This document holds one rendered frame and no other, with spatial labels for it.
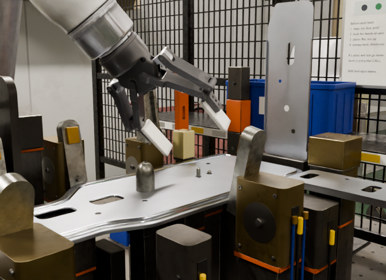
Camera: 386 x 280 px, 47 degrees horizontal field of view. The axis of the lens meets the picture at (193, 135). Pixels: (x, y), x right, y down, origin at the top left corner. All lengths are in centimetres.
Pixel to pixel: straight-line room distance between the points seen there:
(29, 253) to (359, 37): 100
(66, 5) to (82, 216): 30
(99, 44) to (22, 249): 34
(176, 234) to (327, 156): 44
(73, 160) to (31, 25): 325
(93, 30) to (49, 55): 341
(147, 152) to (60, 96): 323
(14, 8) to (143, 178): 68
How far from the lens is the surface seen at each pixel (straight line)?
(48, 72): 408
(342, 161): 93
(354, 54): 125
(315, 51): 552
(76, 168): 85
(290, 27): 102
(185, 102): 100
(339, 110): 114
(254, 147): 66
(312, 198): 81
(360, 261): 128
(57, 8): 68
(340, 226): 84
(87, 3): 67
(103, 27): 68
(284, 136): 103
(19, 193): 48
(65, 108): 415
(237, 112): 113
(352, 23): 126
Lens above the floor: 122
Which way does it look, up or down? 10 degrees down
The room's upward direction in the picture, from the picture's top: straight up
